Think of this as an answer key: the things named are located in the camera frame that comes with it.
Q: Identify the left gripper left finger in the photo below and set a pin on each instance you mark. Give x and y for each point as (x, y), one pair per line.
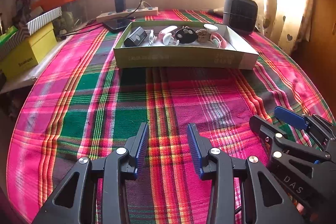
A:
(74, 199)

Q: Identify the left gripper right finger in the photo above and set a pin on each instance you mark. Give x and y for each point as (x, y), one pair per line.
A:
(239, 186)

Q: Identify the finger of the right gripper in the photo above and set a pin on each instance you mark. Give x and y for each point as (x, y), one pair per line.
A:
(275, 137)
(293, 119)

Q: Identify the brown walnut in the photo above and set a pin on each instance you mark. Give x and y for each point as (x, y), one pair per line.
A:
(201, 32)
(203, 38)

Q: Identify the white round suction hook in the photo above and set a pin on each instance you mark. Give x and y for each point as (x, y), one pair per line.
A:
(169, 40)

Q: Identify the green white cardboard box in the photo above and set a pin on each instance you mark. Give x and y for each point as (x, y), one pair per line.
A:
(235, 52)

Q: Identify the grey black space heater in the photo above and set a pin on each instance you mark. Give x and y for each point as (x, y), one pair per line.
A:
(240, 15)

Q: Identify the white green suction cup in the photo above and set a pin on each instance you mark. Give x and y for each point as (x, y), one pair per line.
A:
(210, 28)

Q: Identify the black round disc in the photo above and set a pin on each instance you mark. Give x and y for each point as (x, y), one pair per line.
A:
(186, 35)

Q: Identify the yellow box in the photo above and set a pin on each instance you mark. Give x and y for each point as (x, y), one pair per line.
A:
(30, 52)

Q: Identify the black rectangular device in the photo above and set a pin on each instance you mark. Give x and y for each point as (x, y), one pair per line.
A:
(135, 38)

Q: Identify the black smartphone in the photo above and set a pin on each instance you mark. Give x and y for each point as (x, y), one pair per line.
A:
(116, 25)

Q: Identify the striped white box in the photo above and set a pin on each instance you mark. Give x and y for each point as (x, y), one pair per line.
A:
(29, 29)

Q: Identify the white power strip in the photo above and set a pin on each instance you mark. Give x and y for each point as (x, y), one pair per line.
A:
(148, 11)

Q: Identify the green tissue pack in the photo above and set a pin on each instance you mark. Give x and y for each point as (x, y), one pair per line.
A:
(8, 34)

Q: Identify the white plug on strip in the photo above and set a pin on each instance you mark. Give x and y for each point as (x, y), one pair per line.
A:
(144, 4)

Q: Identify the black charger adapter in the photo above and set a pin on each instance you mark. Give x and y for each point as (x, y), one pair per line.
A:
(120, 5)

